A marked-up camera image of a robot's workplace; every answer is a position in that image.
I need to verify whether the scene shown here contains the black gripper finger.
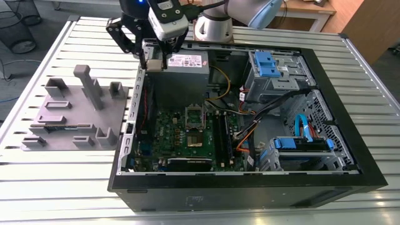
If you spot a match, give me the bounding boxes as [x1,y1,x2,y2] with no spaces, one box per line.
[155,27,191,71]
[105,17,151,70]

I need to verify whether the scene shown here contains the silver CPU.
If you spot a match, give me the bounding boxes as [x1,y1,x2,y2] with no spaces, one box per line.
[147,59,165,71]

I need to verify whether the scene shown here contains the metal socket cover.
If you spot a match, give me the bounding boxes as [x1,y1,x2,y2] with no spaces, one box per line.
[185,104,207,131]

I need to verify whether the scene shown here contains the grey power supply unit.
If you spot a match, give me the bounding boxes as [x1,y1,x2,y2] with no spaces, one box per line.
[146,49,211,106]

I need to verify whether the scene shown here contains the black mesh waste bin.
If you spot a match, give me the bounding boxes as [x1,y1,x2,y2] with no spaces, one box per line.
[6,0,43,26]
[0,10,38,54]

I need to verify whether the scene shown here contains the green motherboard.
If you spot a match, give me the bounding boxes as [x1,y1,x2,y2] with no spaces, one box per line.
[133,103,249,173]

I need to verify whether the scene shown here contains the grey parts rack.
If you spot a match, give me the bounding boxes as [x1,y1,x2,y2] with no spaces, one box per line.
[21,65,131,152]

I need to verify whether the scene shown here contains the silver metal drive cage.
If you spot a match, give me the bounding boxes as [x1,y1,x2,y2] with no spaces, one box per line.
[243,50,318,104]
[255,135,359,173]

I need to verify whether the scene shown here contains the green RAM stick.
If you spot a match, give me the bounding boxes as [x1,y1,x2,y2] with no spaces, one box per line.
[43,125,81,131]

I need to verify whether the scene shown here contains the black RAM slot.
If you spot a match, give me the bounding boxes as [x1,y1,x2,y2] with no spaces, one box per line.
[222,111,233,167]
[226,112,237,166]
[218,111,230,167]

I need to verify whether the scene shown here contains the black graphics card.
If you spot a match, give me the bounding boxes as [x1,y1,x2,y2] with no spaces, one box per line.
[167,157,214,172]

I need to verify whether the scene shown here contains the blue carrier with black disk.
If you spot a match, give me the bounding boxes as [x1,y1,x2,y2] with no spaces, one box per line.
[273,137,337,152]

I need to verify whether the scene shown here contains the brown wooden cabinet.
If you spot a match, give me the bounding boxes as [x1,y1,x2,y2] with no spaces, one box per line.
[322,0,400,68]

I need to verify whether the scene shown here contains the black PC case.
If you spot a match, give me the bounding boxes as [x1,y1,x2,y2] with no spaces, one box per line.
[107,37,390,213]

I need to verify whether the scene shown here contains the silver camera black bracket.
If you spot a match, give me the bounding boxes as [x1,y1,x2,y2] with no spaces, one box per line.
[147,0,190,41]

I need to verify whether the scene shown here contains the yellow wire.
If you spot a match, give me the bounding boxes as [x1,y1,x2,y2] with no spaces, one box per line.
[207,65,233,101]

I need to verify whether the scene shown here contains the black sleeved cable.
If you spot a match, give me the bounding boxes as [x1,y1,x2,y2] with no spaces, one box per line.
[234,88,317,141]

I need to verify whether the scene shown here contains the wooden desk white frame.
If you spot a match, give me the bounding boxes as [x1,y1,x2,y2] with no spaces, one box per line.
[271,0,338,33]

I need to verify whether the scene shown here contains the orange flat cable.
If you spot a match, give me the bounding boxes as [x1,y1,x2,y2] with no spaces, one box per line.
[237,129,257,153]

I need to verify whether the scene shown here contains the light blue flat cable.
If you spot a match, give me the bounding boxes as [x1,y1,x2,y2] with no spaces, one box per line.
[295,112,315,143]

